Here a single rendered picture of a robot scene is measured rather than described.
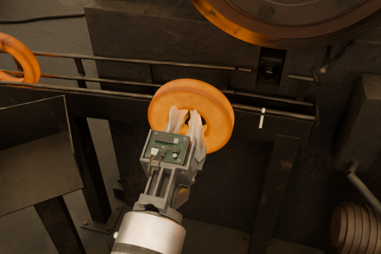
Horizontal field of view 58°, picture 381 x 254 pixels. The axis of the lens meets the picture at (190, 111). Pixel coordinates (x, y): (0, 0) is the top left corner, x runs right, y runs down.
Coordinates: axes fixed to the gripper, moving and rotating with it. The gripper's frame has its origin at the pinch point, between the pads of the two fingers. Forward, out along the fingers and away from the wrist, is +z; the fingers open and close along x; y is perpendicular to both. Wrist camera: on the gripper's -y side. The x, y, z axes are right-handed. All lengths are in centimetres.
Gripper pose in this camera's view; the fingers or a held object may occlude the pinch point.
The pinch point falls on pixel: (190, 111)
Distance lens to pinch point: 60.7
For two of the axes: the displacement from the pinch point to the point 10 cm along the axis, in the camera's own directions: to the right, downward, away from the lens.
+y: -0.7, -5.5, -8.3
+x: -9.7, -1.6, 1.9
